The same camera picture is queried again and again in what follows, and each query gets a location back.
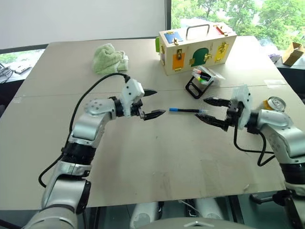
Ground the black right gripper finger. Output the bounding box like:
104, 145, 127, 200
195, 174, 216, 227
194, 114, 230, 132
203, 96, 231, 108

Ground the silver drink can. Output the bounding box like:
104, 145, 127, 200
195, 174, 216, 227
263, 96, 286, 112

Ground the purple packaged item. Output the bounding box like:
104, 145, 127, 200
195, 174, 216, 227
268, 50, 283, 64

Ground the wooden lock box with latches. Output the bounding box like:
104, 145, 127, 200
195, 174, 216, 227
155, 23, 237, 76

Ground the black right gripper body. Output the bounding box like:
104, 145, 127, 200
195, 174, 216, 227
225, 99, 244, 128

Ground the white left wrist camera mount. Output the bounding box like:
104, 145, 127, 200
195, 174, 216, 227
121, 78, 145, 117

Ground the open cardboard box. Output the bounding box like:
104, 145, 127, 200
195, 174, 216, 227
282, 42, 305, 67

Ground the black metal frame part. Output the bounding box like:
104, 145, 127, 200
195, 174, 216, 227
249, 189, 297, 229

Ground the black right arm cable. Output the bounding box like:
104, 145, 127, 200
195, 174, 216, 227
233, 123, 275, 167

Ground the black pen holder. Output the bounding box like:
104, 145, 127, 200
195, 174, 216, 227
185, 69, 215, 100

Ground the clear plastic case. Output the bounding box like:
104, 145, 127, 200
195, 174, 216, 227
197, 66, 226, 85

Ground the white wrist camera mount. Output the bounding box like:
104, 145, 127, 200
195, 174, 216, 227
232, 83, 252, 131
121, 78, 145, 117

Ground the green crumpled towel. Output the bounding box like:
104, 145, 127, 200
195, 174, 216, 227
91, 42, 130, 75

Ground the white device on desk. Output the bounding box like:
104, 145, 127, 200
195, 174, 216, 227
14, 64, 32, 74

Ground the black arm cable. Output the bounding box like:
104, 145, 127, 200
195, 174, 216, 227
233, 123, 275, 167
38, 73, 132, 189

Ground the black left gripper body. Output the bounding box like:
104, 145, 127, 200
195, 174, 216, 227
130, 98, 146, 120

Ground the white rounded robot leg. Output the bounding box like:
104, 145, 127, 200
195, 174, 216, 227
130, 202, 160, 229
194, 197, 224, 220

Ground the black pen with blue cap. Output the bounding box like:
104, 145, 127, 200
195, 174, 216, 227
169, 107, 209, 115

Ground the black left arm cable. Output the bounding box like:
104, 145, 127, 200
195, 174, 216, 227
38, 73, 132, 189

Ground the grey robot torso plate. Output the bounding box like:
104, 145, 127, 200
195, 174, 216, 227
152, 216, 248, 229

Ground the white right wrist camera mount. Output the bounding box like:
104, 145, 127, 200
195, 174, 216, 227
232, 83, 252, 131

